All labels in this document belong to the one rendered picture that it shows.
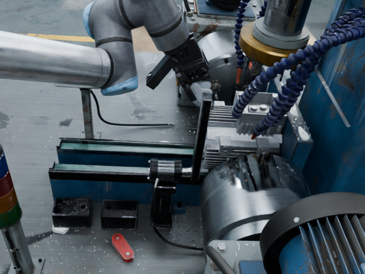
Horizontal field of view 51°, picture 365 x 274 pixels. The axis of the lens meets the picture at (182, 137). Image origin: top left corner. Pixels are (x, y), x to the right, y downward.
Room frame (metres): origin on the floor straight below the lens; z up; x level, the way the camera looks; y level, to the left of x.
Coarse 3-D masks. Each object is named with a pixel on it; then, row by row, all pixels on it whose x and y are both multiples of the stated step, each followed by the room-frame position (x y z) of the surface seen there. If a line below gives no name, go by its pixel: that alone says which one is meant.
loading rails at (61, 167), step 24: (72, 144) 0.83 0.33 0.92; (96, 144) 0.85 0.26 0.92; (120, 144) 0.86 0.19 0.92; (144, 144) 0.87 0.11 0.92; (168, 144) 0.88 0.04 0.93; (192, 144) 0.89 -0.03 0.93; (72, 168) 0.74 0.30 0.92; (96, 168) 0.75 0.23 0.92; (120, 168) 0.76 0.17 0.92; (144, 168) 0.77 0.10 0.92; (72, 192) 0.71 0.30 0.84; (96, 192) 0.72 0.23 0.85; (120, 192) 0.73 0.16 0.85; (144, 192) 0.74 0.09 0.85; (192, 192) 0.75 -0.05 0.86
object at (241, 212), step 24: (216, 168) 0.60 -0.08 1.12; (240, 168) 0.58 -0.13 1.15; (264, 168) 0.57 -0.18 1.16; (288, 168) 0.59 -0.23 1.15; (216, 192) 0.54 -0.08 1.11; (240, 192) 0.51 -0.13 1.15; (264, 192) 0.51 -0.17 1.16; (288, 192) 0.52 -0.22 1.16; (216, 216) 0.48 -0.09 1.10; (240, 216) 0.46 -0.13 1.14; (264, 216) 0.46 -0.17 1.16; (240, 240) 0.42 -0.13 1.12
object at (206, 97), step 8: (208, 96) 0.69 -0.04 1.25; (200, 104) 0.70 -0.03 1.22; (208, 104) 0.67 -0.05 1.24; (200, 112) 0.68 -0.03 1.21; (208, 112) 0.67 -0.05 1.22; (200, 120) 0.67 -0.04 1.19; (208, 120) 0.67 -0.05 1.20; (200, 128) 0.67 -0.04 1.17; (200, 136) 0.67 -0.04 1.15; (200, 144) 0.67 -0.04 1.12; (200, 152) 0.67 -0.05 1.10; (192, 160) 0.69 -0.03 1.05; (200, 160) 0.67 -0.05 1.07; (192, 168) 0.67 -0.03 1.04; (192, 176) 0.67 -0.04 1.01
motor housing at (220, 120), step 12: (216, 108) 0.84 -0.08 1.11; (228, 108) 0.85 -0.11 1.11; (216, 120) 0.80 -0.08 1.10; (228, 120) 0.80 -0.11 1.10; (216, 132) 0.78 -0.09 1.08; (228, 132) 0.78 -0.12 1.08; (216, 144) 0.76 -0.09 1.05; (240, 144) 0.76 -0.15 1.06; (252, 144) 0.76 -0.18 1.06; (276, 144) 0.78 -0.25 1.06; (216, 156) 0.74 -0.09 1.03; (228, 156) 0.74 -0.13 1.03; (204, 168) 0.74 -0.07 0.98
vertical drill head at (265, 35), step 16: (272, 0) 0.82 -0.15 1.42; (288, 0) 0.80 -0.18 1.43; (304, 0) 0.80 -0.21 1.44; (272, 16) 0.81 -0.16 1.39; (288, 16) 0.79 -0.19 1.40; (304, 16) 0.81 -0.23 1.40; (256, 32) 0.81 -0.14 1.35; (272, 32) 0.80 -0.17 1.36; (288, 32) 0.79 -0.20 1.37; (304, 32) 0.83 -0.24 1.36; (256, 48) 0.77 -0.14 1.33; (272, 48) 0.77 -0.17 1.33; (288, 48) 0.78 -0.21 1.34; (304, 48) 0.79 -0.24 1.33; (256, 64) 0.78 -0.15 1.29; (272, 64) 0.75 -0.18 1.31
